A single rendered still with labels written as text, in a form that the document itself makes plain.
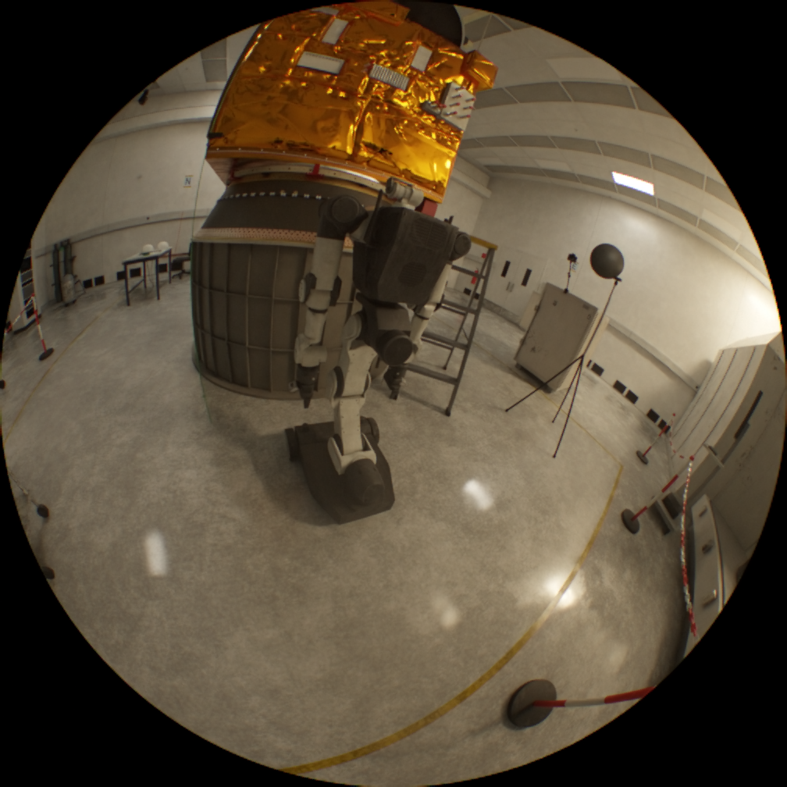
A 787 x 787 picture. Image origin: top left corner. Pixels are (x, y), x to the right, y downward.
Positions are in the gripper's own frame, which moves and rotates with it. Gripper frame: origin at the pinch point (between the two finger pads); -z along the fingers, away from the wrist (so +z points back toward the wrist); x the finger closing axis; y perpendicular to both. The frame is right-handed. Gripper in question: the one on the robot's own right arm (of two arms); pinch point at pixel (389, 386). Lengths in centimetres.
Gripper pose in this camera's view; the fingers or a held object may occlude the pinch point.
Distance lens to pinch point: 131.1
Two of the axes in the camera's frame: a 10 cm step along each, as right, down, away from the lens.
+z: 3.3, -6.7, -6.7
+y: -8.6, 0.9, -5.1
